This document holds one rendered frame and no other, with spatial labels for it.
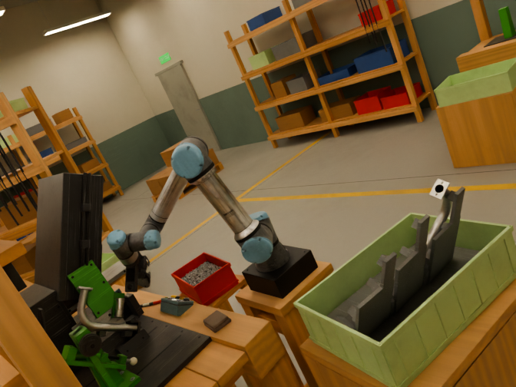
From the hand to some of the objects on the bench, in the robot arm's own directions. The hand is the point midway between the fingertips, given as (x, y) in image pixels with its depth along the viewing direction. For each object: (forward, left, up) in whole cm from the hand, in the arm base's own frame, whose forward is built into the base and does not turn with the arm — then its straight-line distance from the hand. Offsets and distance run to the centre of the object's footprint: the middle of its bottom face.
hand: (146, 286), depth 200 cm
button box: (-5, +8, -18) cm, 20 cm away
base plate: (+24, -13, -17) cm, 32 cm away
